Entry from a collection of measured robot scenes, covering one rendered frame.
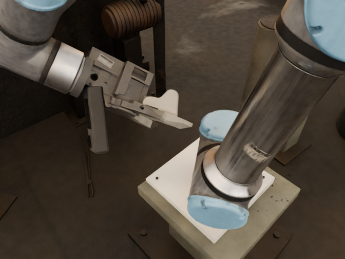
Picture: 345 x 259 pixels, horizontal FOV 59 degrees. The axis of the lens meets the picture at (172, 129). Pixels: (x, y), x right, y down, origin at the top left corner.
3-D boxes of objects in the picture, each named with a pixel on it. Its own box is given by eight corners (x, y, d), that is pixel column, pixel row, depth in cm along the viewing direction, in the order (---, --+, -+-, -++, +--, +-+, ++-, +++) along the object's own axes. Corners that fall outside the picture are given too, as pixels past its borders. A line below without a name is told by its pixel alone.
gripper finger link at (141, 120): (165, 105, 67) (144, 88, 59) (155, 131, 66) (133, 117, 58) (153, 103, 69) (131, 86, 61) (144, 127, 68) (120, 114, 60)
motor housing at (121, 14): (115, 108, 153) (96, 0, 114) (151, 91, 162) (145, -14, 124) (129, 123, 145) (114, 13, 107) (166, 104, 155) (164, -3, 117)
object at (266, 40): (231, 126, 144) (251, 20, 106) (248, 115, 149) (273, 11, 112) (250, 141, 137) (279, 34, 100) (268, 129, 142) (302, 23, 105)
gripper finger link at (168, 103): (199, 95, 51) (148, 80, 53) (188, 128, 50) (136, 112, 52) (200, 100, 54) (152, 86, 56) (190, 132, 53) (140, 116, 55)
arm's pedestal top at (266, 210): (297, 196, 87) (301, 188, 84) (225, 279, 72) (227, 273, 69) (211, 137, 103) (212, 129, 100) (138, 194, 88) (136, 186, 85)
